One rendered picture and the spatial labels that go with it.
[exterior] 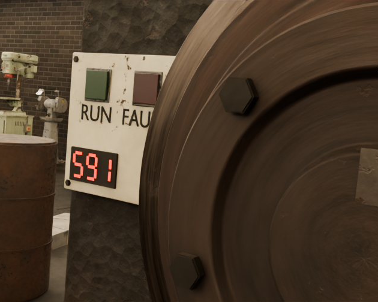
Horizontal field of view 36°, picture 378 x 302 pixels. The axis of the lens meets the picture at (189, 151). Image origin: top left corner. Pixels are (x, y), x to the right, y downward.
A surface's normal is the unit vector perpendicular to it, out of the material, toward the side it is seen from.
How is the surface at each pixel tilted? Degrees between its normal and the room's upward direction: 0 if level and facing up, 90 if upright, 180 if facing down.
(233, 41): 90
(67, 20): 90
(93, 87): 90
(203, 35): 90
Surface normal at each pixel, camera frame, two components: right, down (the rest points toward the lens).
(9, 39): -0.57, 0.03
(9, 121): 0.82, 0.12
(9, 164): 0.40, 0.12
